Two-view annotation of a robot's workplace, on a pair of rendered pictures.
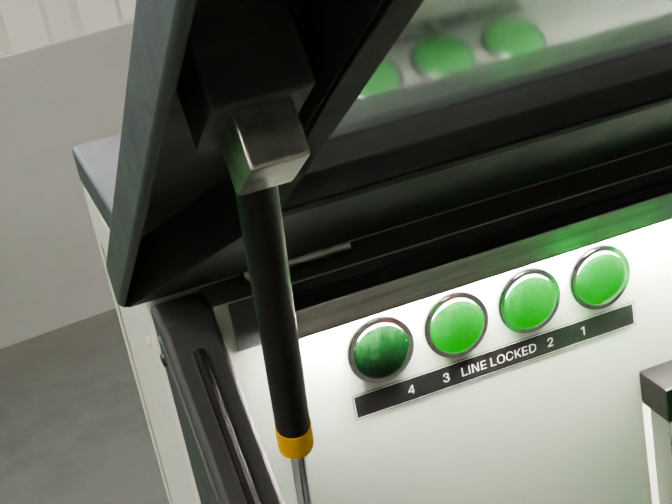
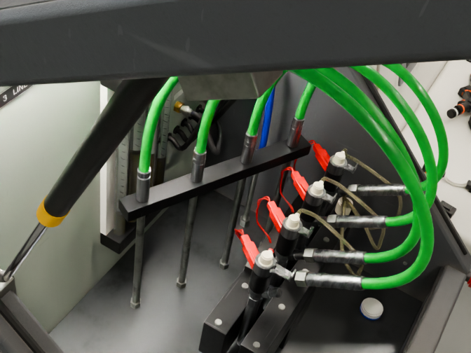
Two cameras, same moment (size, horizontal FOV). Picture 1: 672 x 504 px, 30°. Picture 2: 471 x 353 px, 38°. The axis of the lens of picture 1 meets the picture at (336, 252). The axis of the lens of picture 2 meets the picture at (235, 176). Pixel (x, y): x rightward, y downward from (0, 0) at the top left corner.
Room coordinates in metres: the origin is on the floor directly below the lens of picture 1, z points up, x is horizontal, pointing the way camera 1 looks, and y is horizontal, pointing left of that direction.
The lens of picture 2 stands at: (0.29, 0.20, 1.83)
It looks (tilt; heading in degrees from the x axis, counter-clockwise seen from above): 45 degrees down; 308
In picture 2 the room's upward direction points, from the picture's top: 11 degrees clockwise
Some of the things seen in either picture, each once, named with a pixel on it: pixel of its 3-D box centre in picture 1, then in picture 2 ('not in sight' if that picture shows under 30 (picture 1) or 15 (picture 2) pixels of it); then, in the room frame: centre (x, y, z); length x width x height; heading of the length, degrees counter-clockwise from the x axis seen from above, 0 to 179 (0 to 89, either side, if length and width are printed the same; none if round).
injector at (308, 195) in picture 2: not in sight; (308, 238); (0.62, -0.44, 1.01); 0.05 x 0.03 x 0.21; 15
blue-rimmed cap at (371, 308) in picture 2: not in sight; (371, 308); (0.51, -0.55, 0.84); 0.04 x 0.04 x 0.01
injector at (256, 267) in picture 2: not in sight; (259, 308); (0.58, -0.29, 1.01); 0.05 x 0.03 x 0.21; 15
